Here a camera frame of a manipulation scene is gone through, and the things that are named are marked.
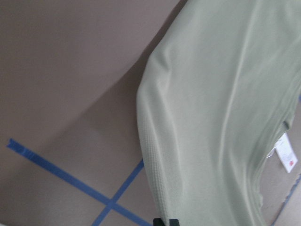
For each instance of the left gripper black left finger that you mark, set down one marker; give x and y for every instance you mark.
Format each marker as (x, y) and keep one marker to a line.
(158, 222)

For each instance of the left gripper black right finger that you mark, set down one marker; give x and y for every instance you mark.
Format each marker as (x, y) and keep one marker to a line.
(173, 222)

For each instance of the olive green long-sleeve shirt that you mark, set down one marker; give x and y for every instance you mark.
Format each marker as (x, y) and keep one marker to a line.
(217, 92)

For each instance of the white garment hang tag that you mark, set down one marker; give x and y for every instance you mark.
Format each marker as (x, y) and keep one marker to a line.
(285, 153)

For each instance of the brown paper table mat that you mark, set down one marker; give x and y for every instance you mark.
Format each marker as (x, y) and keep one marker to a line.
(70, 153)

